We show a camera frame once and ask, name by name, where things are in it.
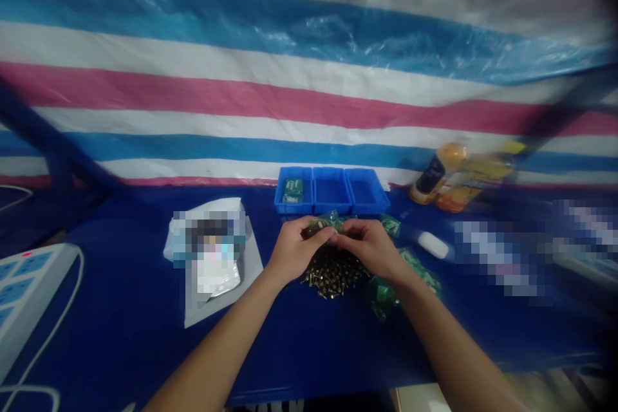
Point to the person's left hand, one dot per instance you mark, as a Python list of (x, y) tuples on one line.
[(289, 252)]

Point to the person's right hand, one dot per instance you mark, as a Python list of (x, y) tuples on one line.
[(374, 252)]

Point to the green bagged circuit board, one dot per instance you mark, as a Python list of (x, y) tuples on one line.
[(329, 224)]

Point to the white flat envelope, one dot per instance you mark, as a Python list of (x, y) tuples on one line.
[(253, 257)]

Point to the blue plastic bin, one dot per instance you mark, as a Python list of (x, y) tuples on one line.
[(332, 192), (367, 192), (289, 207)]

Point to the pile of green packets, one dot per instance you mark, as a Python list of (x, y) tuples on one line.
[(417, 272)]

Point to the pile of brass screws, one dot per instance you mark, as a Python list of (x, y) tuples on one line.
[(333, 277)]

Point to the white earbud case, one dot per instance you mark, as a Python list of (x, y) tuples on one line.
[(434, 244)]

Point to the bare green circuit board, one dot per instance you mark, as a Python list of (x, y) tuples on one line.
[(293, 190)]

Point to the orange drink bottle black label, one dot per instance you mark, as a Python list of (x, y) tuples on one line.
[(434, 173)]

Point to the white plastic bag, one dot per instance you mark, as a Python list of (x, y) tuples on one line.
[(183, 233)]

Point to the yellow drink bottle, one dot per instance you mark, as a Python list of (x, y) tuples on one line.
[(475, 180)]

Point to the striped plastic tarp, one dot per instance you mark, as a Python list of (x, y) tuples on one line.
[(241, 93)]

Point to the white power strip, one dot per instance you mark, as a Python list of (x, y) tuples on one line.
[(29, 286)]

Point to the blue metal frame strut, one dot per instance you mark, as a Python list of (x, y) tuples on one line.
[(63, 141), (555, 108)]

